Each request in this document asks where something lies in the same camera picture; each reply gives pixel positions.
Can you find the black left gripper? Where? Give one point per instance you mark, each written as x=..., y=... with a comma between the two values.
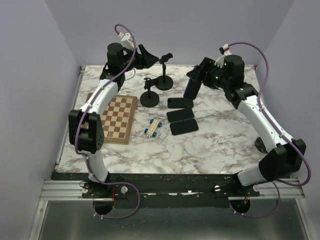
x=146, y=60

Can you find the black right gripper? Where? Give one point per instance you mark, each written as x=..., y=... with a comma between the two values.
x=206, y=65

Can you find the black phone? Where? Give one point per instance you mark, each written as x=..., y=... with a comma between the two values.
x=180, y=115
x=192, y=89
x=184, y=127
x=179, y=103

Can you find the black phone stand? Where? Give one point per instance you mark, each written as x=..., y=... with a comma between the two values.
x=149, y=99
x=165, y=82

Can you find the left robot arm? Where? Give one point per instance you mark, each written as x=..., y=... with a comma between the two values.
x=85, y=126

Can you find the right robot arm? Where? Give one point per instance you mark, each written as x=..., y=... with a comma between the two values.
x=284, y=153

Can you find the wooden chessboard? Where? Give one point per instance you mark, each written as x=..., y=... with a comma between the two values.
x=118, y=118

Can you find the toy car with blue wheels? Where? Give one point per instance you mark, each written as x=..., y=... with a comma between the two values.
x=151, y=131

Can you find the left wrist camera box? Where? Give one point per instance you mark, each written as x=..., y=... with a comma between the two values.
x=126, y=40

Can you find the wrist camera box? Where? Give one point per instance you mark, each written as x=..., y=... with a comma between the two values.
x=224, y=51
x=126, y=40

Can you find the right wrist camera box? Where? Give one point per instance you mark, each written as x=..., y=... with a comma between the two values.
x=224, y=51

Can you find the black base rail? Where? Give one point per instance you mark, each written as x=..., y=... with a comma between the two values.
x=169, y=190

